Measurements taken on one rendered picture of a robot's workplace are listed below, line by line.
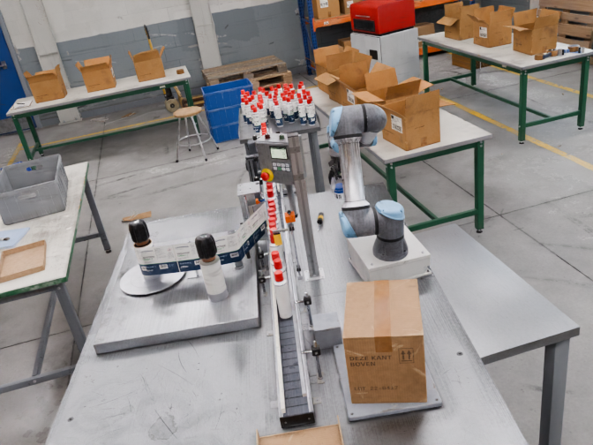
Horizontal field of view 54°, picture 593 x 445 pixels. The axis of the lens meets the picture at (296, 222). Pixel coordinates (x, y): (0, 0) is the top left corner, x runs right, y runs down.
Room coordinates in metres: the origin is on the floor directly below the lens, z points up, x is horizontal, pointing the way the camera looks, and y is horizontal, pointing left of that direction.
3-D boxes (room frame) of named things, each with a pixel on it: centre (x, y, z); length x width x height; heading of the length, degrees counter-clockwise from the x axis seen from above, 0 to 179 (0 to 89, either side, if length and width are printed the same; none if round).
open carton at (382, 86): (4.25, -0.87, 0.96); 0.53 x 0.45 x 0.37; 102
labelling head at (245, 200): (2.60, 0.20, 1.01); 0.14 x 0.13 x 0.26; 0
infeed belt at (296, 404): (2.17, 0.10, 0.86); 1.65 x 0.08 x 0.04; 0
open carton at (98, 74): (7.45, 2.15, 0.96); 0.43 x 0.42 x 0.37; 98
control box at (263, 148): (2.28, 0.02, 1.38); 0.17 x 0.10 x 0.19; 55
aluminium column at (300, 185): (2.22, -0.04, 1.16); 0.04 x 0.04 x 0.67; 0
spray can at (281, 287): (1.88, 0.10, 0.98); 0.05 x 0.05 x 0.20
